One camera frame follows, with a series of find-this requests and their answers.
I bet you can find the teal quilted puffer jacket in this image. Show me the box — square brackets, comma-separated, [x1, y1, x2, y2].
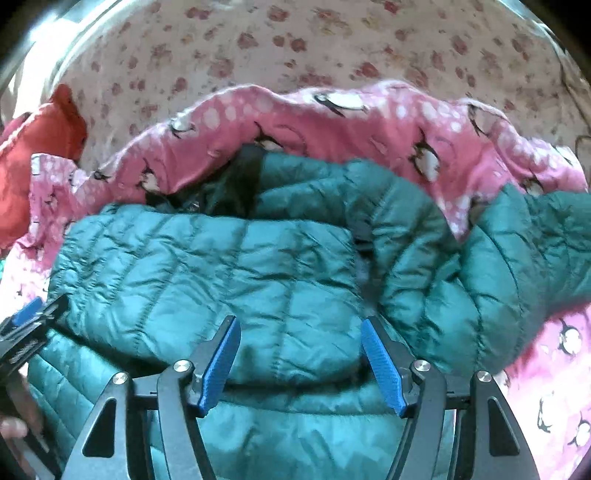
[28, 150, 591, 480]

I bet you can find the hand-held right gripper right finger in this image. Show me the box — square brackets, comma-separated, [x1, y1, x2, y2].
[360, 316, 541, 480]

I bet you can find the pink penguin print blanket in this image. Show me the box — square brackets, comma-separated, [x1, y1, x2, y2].
[0, 80, 591, 480]

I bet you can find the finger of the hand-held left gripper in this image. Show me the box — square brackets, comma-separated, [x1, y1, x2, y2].
[0, 295, 71, 370]

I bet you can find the floral bed sheet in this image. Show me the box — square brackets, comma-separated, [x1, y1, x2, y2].
[25, 0, 591, 169]

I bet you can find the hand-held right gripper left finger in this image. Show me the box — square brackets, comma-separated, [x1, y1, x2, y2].
[62, 316, 242, 480]

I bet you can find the red ruffled pillow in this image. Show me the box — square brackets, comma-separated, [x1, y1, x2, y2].
[0, 85, 89, 237]

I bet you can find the person's left hand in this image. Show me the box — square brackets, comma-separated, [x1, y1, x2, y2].
[0, 415, 29, 442]

